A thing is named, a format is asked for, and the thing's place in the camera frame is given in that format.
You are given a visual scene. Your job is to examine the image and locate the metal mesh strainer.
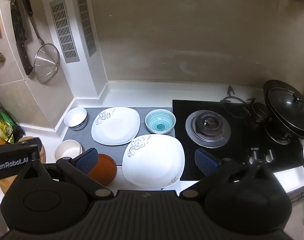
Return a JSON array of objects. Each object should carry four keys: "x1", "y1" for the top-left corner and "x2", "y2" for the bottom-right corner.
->
[{"x1": 22, "y1": 0, "x2": 61, "y2": 84}]

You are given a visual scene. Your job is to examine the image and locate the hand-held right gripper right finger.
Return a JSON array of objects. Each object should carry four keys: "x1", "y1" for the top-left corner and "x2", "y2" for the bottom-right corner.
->
[{"x1": 179, "y1": 148, "x2": 280, "y2": 201}]

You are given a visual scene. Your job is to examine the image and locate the bag of vegetables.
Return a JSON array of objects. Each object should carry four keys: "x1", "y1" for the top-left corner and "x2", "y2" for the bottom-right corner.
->
[{"x1": 0, "y1": 105, "x2": 24, "y2": 145}]

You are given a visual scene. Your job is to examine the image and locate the wooden cutting board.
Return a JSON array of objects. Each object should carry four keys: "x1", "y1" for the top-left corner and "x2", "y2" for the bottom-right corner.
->
[{"x1": 0, "y1": 136, "x2": 46, "y2": 195}]

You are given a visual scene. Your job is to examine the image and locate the metal wall vent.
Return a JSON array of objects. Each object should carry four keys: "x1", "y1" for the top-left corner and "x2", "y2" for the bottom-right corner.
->
[
  {"x1": 49, "y1": 0, "x2": 80, "y2": 63},
  {"x1": 76, "y1": 0, "x2": 97, "y2": 57}
]

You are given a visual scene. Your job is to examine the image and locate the cleaver knife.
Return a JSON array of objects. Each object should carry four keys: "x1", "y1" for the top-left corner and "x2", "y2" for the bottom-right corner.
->
[{"x1": 10, "y1": 0, "x2": 34, "y2": 76}]

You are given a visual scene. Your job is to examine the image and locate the black pan support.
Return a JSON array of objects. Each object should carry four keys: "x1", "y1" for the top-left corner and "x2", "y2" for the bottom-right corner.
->
[{"x1": 221, "y1": 85, "x2": 256, "y2": 118}]

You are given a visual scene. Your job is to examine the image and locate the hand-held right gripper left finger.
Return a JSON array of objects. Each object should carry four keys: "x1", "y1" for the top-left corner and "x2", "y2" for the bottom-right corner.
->
[{"x1": 17, "y1": 147, "x2": 115, "y2": 201}]

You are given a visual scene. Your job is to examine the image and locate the cream bowl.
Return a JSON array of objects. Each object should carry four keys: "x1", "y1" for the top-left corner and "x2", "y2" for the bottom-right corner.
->
[{"x1": 55, "y1": 139, "x2": 83, "y2": 162}]

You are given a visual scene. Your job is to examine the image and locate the grey mat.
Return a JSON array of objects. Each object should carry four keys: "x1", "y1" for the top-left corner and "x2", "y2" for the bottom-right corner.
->
[{"x1": 63, "y1": 107, "x2": 176, "y2": 165}]

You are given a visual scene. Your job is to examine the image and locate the white floral square plate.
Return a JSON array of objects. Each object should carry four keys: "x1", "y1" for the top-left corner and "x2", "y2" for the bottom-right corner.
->
[
  {"x1": 122, "y1": 134, "x2": 185, "y2": 188},
  {"x1": 91, "y1": 107, "x2": 140, "y2": 146}
]

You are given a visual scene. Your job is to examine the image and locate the orange round plate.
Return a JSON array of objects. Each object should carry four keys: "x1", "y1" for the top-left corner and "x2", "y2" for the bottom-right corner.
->
[{"x1": 88, "y1": 154, "x2": 117, "y2": 187}]

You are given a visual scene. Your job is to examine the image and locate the black wok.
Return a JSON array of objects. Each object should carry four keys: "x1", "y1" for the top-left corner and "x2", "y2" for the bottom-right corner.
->
[{"x1": 263, "y1": 79, "x2": 304, "y2": 139}]

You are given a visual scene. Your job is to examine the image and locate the glass wok lid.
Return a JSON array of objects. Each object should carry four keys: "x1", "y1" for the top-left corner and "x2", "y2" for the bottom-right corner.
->
[{"x1": 264, "y1": 80, "x2": 304, "y2": 133}]

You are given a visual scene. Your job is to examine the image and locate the small dark pot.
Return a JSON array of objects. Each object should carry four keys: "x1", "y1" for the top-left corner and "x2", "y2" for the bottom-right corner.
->
[{"x1": 252, "y1": 102, "x2": 270, "y2": 123}]

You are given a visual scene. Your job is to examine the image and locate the teal bowl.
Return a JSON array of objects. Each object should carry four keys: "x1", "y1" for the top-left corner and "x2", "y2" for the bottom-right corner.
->
[{"x1": 145, "y1": 109, "x2": 176, "y2": 135}]

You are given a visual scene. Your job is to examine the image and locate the gas stove burner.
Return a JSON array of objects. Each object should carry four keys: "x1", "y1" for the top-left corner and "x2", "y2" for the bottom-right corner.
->
[
  {"x1": 185, "y1": 110, "x2": 230, "y2": 148},
  {"x1": 264, "y1": 125, "x2": 292, "y2": 145}
]

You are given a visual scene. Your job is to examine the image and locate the black gas stove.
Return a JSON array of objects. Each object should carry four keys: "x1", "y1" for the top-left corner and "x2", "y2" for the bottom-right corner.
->
[{"x1": 172, "y1": 99, "x2": 304, "y2": 181}]

